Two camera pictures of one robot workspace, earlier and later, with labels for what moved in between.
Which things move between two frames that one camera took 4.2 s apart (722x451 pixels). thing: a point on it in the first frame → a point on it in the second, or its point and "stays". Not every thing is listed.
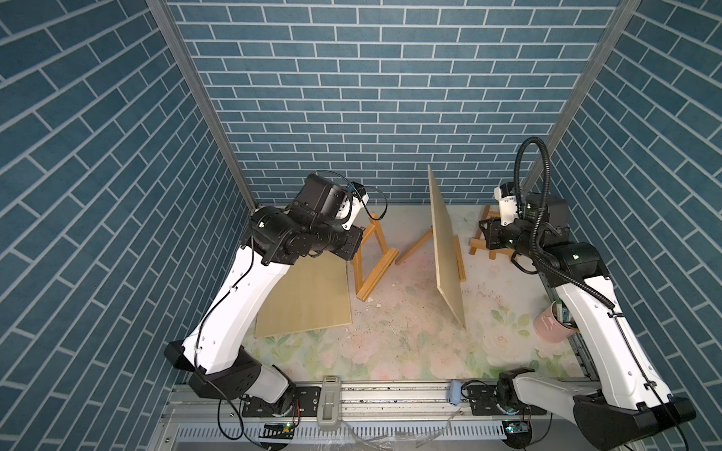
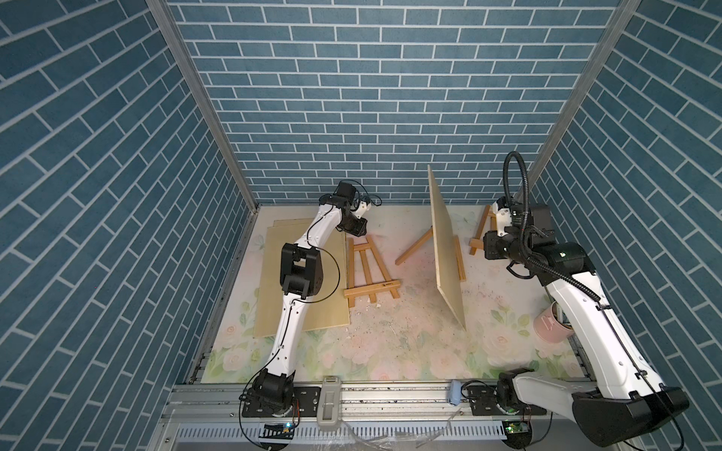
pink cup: x=546 y=325 stays
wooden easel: x=390 y=255 → x=372 y=289
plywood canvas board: x=447 y=271 stays
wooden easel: x=478 y=242 stays
